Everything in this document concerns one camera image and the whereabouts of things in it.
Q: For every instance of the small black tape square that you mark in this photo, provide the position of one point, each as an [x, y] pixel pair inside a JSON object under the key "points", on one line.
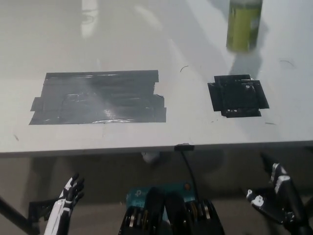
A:
{"points": [[238, 96]]}

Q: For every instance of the white spray bottle green label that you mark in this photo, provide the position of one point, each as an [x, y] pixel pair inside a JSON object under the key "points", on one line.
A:
{"points": [[240, 24]]}

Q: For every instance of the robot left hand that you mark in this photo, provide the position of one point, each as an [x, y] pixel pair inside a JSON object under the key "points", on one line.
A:
{"points": [[61, 210]]}

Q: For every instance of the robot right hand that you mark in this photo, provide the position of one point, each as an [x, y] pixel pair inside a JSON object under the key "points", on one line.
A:
{"points": [[278, 195]]}

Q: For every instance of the large grey tape patch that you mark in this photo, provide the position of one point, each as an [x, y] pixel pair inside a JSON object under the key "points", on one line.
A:
{"points": [[97, 98]]}

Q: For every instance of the teal router box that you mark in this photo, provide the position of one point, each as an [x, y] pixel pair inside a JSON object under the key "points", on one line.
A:
{"points": [[137, 194]]}

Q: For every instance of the black clip on table edge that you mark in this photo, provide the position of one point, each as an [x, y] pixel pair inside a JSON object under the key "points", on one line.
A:
{"points": [[184, 147]]}

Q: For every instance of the black table leg bar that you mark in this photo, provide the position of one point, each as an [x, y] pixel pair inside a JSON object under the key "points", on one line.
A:
{"points": [[14, 215]]}

